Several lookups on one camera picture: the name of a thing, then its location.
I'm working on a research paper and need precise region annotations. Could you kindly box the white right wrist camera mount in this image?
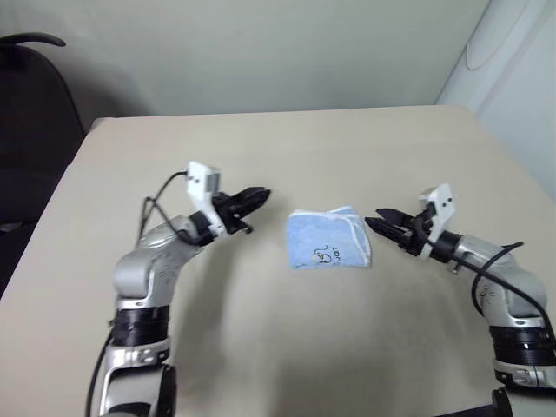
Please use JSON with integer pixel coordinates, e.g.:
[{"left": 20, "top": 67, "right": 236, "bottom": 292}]
[{"left": 418, "top": 182, "right": 455, "bottom": 258}]

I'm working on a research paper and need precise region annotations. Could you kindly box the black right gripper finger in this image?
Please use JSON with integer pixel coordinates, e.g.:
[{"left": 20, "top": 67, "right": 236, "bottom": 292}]
[
  {"left": 364, "top": 217, "right": 407, "bottom": 245},
  {"left": 374, "top": 208, "right": 412, "bottom": 228}
]

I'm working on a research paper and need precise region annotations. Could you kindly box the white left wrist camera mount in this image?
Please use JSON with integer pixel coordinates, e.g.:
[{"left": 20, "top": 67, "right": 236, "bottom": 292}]
[{"left": 185, "top": 161, "right": 228, "bottom": 236}]

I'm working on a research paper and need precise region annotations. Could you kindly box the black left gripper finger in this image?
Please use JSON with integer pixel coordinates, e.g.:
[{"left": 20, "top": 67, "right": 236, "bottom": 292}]
[
  {"left": 231, "top": 186, "right": 273, "bottom": 205},
  {"left": 235, "top": 195, "right": 271, "bottom": 217}
]

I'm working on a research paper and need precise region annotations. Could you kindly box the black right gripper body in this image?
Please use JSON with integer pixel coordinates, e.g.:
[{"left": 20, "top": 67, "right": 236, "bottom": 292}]
[{"left": 396, "top": 205, "right": 436, "bottom": 258}]

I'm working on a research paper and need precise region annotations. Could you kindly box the light blue towel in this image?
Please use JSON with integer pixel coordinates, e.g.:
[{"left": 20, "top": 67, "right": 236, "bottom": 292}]
[{"left": 284, "top": 204, "right": 374, "bottom": 271}]

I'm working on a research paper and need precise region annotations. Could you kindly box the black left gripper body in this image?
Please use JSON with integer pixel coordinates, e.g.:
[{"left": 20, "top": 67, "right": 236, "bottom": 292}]
[{"left": 212, "top": 191, "right": 255, "bottom": 235}]

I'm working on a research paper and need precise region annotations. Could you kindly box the white curved panel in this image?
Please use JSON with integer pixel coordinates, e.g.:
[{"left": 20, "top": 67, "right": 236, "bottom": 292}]
[{"left": 435, "top": 0, "right": 556, "bottom": 175}]

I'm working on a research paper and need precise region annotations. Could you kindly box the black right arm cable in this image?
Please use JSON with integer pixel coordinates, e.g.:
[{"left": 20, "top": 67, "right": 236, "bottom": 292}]
[{"left": 412, "top": 215, "right": 556, "bottom": 347}]

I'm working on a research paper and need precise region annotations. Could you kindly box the black office chair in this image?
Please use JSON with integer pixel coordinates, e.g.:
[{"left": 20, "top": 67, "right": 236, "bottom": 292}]
[{"left": 0, "top": 33, "right": 89, "bottom": 238}]

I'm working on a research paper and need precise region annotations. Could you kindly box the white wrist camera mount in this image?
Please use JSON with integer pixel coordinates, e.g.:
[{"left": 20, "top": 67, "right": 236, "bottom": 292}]
[
  {"left": 418, "top": 182, "right": 455, "bottom": 258},
  {"left": 185, "top": 161, "right": 228, "bottom": 236}
]

